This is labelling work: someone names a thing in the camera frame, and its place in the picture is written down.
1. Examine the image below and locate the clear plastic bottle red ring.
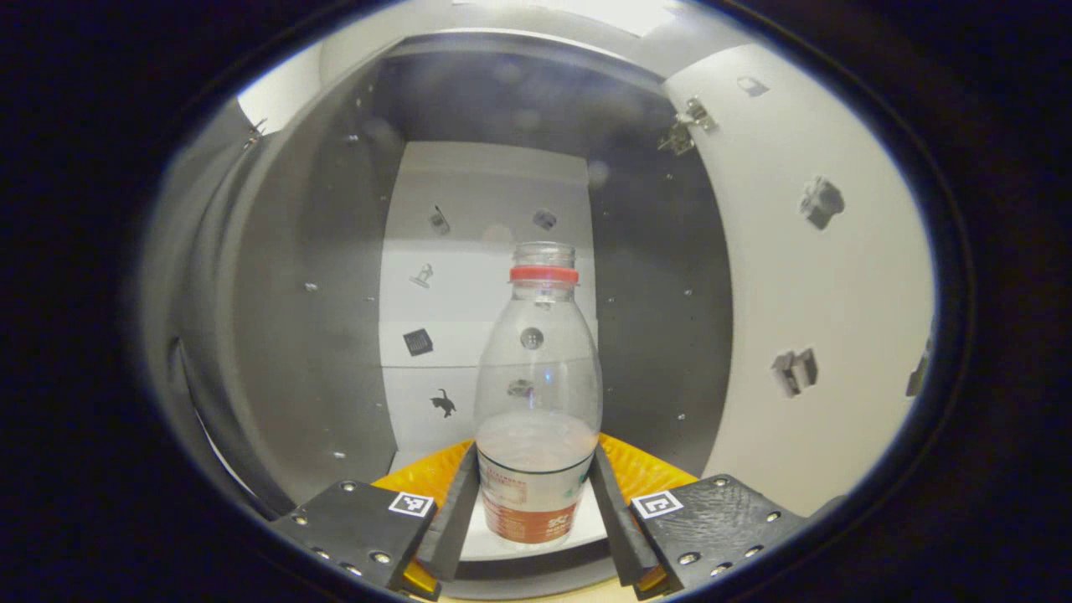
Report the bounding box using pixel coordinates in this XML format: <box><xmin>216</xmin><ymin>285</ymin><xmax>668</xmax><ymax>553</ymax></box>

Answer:
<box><xmin>473</xmin><ymin>241</ymin><xmax>604</xmax><ymax>545</ymax></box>

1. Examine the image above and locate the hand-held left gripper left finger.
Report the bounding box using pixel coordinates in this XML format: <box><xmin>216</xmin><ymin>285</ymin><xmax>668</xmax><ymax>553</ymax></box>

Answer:
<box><xmin>270</xmin><ymin>440</ymin><xmax>480</xmax><ymax>602</ymax></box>

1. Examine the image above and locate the grey cabinet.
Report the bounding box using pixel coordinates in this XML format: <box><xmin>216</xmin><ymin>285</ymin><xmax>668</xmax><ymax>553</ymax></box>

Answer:
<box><xmin>214</xmin><ymin>33</ymin><xmax>738</xmax><ymax>587</ymax></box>

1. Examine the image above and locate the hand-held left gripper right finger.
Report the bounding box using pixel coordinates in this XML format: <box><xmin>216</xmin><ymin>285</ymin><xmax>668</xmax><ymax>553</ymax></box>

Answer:
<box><xmin>589</xmin><ymin>434</ymin><xmax>809</xmax><ymax>602</ymax></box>

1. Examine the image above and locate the metal door hinge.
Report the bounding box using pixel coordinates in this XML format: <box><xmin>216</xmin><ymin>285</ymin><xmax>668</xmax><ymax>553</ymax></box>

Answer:
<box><xmin>657</xmin><ymin>96</ymin><xmax>719</xmax><ymax>156</ymax></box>

